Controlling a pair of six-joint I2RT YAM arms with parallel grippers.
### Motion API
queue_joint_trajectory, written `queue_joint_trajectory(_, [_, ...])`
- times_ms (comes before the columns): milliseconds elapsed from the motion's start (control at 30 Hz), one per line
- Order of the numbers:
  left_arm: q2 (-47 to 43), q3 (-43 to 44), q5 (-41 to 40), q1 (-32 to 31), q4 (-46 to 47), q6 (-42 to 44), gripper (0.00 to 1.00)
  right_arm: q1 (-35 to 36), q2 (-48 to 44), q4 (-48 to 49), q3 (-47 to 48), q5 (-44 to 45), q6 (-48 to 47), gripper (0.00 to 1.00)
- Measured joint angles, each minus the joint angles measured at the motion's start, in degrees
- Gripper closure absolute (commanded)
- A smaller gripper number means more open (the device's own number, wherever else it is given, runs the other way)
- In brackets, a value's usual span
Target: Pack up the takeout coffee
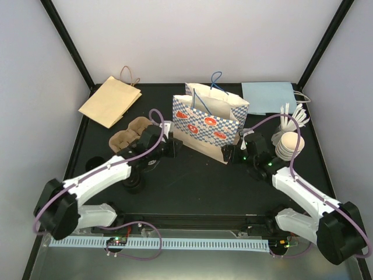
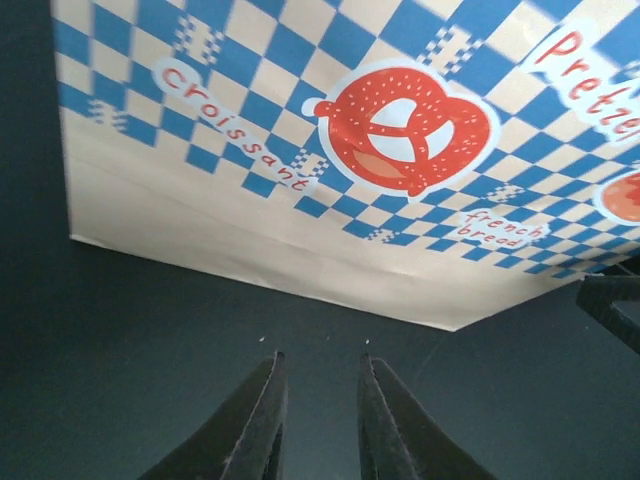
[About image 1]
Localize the blue checkered paper bag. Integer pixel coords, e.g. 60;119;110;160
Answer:
172;76;250;164

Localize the single black lid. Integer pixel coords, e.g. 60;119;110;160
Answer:
85;156;105;172

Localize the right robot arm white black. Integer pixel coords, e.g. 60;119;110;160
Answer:
221;132;372;265

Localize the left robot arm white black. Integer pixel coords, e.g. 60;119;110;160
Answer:
34;121;182;240

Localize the brown cardboard cup carrier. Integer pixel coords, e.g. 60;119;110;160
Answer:
108;117;153;153

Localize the stack of paper cups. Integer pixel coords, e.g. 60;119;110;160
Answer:
275;132;298;162

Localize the stack of black lids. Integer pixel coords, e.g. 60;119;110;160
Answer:
121;175;145;194

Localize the light blue paper bag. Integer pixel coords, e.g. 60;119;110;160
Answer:
241;82;311;116

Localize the brown kraft paper bag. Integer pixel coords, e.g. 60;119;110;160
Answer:
79;76;142;128

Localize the small electronics board right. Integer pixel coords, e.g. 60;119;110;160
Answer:
269;239;299;251

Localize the small electronics board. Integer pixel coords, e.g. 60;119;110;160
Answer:
269;239;299;251
106;237;128;247

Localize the small electronics board left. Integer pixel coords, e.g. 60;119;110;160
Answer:
106;237;128;247

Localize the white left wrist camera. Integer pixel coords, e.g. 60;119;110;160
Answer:
162;121;174;142

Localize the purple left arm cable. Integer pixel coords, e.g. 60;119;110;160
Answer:
33;109;166;236

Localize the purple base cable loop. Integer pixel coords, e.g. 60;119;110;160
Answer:
105;221;163;261

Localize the light blue slotted cable duct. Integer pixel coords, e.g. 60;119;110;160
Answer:
49;236;270;253

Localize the left black frame post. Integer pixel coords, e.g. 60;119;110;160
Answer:
40;0;96;90

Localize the black frame post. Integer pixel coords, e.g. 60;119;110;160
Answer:
297;0;354;90
40;0;96;90

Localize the right black frame post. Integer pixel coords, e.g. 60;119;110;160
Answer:
297;0;354;90

